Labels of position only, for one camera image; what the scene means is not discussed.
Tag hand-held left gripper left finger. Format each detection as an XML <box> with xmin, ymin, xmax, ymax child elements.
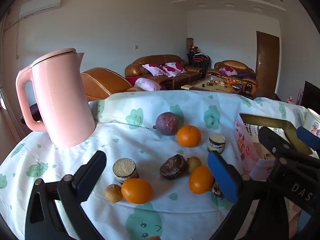
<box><xmin>25</xmin><ymin>150</ymin><xmax>107</xmax><ymax>240</ymax></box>

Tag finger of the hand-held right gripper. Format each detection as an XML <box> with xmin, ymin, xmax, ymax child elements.
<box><xmin>297</xmin><ymin>126</ymin><xmax>320</xmax><ymax>159</ymax></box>
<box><xmin>259</xmin><ymin>127</ymin><xmax>293</xmax><ymax>160</ymax></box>

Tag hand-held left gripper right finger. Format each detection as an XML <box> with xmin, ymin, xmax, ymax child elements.
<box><xmin>207</xmin><ymin>151</ymin><xmax>292</xmax><ymax>240</ymax></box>

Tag pink tin box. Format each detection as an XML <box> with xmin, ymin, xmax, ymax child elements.
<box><xmin>234</xmin><ymin>113</ymin><xmax>320</xmax><ymax>181</ymax></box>

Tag orange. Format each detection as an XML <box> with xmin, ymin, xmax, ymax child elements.
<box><xmin>176</xmin><ymin>125</ymin><xmax>202</xmax><ymax>148</ymax></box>
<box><xmin>188</xmin><ymin>165</ymin><xmax>215</xmax><ymax>195</ymax></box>
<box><xmin>121</xmin><ymin>178</ymin><xmax>153</xmax><ymax>204</ymax></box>

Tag small brownish yellow fruit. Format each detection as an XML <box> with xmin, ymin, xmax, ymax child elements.
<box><xmin>105</xmin><ymin>183</ymin><xmax>124</xmax><ymax>203</ymax></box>

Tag crumb-topped layered cake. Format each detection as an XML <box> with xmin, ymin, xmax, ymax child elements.
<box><xmin>212</xmin><ymin>181</ymin><xmax>225</xmax><ymax>198</ymax></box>
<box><xmin>112</xmin><ymin>158</ymin><xmax>139</xmax><ymax>185</ymax></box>
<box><xmin>208</xmin><ymin>133</ymin><xmax>226</xmax><ymax>154</ymax></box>

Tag white cartoon cup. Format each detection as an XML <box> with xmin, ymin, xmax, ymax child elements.
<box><xmin>303</xmin><ymin>108</ymin><xmax>320</xmax><ymax>137</ymax></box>

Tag newspaper sheet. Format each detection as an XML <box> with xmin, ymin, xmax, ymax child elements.
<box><xmin>245</xmin><ymin>124</ymin><xmax>284</xmax><ymax>142</ymax></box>

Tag small pale yellow fruit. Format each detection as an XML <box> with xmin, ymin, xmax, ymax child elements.
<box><xmin>186</xmin><ymin>156</ymin><xmax>202</xmax><ymax>174</ymax></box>

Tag white printed leaflet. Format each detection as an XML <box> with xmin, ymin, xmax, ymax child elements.
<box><xmin>248</xmin><ymin>158</ymin><xmax>275</xmax><ymax>181</ymax></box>

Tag black television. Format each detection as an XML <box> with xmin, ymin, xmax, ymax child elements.
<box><xmin>300</xmin><ymin>80</ymin><xmax>320</xmax><ymax>108</ymax></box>

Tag white cloud-print tablecloth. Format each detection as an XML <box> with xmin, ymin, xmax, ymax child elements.
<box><xmin>0</xmin><ymin>89</ymin><xmax>320</xmax><ymax>240</ymax></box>

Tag purple blanket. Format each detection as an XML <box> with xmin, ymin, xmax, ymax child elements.
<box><xmin>236</xmin><ymin>70</ymin><xmax>256</xmax><ymax>79</ymax></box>

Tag brown wooden door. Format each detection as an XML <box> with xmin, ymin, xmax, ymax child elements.
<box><xmin>255</xmin><ymin>30</ymin><xmax>280</xmax><ymax>96</ymax></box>

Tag purple passion fruit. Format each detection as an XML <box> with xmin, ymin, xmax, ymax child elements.
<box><xmin>155</xmin><ymin>112</ymin><xmax>179</xmax><ymax>136</ymax></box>

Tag small magenta floral pillow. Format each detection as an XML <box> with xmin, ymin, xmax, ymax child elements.
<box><xmin>219</xmin><ymin>67</ymin><xmax>238</xmax><ymax>76</ymax></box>

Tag brown leather armchair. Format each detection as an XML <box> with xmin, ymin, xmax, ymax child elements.
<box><xmin>205</xmin><ymin>60</ymin><xmax>258</xmax><ymax>97</ymax></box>

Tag pink electric kettle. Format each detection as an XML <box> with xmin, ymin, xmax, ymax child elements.
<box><xmin>15</xmin><ymin>48</ymin><xmax>97</xmax><ymax>148</ymax></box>

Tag wooden coffee table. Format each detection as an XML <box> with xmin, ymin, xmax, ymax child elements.
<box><xmin>181</xmin><ymin>76</ymin><xmax>244</xmax><ymax>95</ymax></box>

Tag stacked black chairs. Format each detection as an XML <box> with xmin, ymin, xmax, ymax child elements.
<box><xmin>187</xmin><ymin>51</ymin><xmax>211</xmax><ymax>71</ymax></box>

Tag pale pink leaf-print pillow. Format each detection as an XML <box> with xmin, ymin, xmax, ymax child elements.
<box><xmin>134</xmin><ymin>77</ymin><xmax>161</xmax><ymax>91</ymax></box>

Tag white magenta floral pillow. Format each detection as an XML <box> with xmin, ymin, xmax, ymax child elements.
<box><xmin>142</xmin><ymin>63</ymin><xmax>167</xmax><ymax>77</ymax></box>
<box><xmin>161</xmin><ymin>62</ymin><xmax>187</xmax><ymax>78</ymax></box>

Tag long brown leather sofa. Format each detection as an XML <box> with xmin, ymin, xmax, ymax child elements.
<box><xmin>124</xmin><ymin>54</ymin><xmax>206</xmax><ymax>88</ymax></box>

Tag white air conditioner pipe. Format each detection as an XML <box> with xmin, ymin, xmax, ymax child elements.
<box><xmin>15</xmin><ymin>17</ymin><xmax>21</xmax><ymax>59</ymax></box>

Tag white air conditioner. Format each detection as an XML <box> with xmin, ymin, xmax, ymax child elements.
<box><xmin>19</xmin><ymin>0</ymin><xmax>62</xmax><ymax>19</ymax></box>

